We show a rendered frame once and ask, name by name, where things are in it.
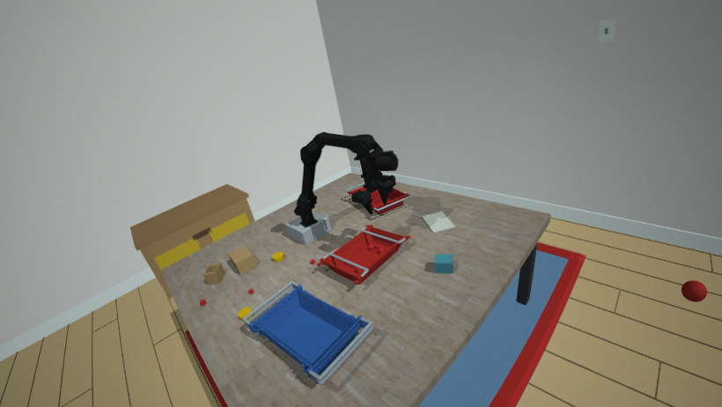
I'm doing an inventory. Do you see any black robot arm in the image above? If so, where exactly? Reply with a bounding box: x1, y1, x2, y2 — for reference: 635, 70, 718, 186
294, 132, 399, 228

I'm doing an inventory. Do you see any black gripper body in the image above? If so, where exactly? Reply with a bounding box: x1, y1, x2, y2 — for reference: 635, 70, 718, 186
351, 170, 381, 204

